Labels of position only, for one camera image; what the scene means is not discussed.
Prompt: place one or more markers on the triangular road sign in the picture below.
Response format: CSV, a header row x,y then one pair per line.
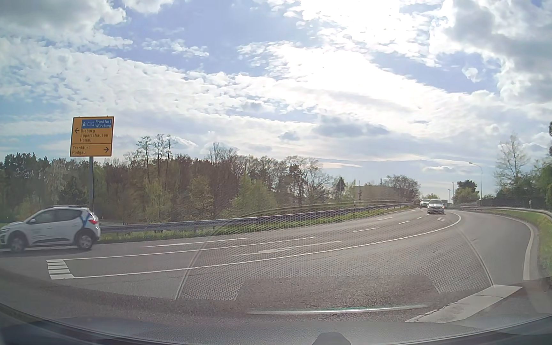
x,y
339,186

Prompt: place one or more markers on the grey asphalt road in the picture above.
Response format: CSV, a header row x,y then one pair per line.
x,y
304,268

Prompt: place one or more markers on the building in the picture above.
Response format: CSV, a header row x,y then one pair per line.
x,y
376,192

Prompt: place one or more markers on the wood of trees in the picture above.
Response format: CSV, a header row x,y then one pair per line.
x,y
161,191

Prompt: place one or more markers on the car's own bonnet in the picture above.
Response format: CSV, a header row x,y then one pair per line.
x,y
276,333

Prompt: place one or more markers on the silver car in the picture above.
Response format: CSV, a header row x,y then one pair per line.
x,y
435,206

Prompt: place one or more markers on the white hatchback car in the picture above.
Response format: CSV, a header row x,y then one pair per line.
x,y
51,228

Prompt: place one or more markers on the road markings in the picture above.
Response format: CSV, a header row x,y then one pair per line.
x,y
467,304

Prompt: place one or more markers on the group of trees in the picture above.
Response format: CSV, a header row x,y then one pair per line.
x,y
544,177

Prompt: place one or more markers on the grey metal guard rail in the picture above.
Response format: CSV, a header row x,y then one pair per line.
x,y
551,219
237,221

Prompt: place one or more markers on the yellow direction sign on post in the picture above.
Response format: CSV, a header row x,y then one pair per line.
x,y
92,137

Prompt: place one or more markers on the lamp post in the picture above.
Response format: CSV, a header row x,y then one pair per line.
x,y
480,179

